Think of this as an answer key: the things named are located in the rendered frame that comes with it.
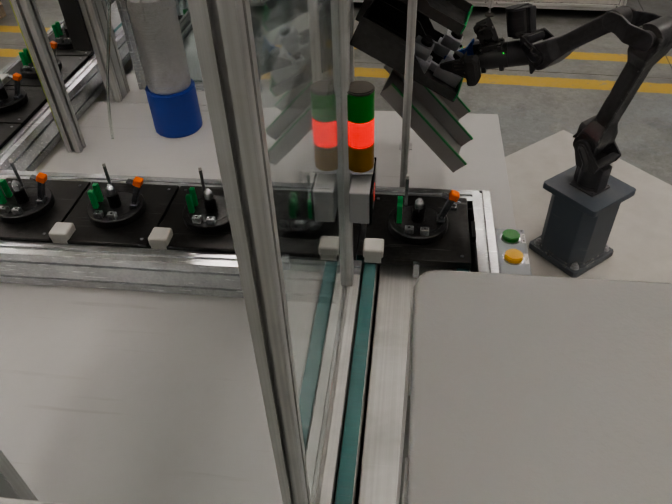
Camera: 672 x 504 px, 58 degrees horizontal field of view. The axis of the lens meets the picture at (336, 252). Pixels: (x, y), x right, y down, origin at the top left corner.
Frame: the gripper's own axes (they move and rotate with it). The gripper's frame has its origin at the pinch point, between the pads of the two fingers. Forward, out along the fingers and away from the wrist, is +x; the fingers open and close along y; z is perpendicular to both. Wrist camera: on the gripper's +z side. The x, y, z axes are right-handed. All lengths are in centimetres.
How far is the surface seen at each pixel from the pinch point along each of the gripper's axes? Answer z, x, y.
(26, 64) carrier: 12, 153, -13
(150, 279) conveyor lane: -22, 64, 59
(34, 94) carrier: 6, 140, 1
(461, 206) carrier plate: -29.9, -0.7, 17.8
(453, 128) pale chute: -20.4, 4.8, -5.5
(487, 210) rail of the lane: -32.4, -6.5, 16.1
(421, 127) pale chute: -13.0, 9.0, 7.6
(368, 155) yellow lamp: 4, 5, 52
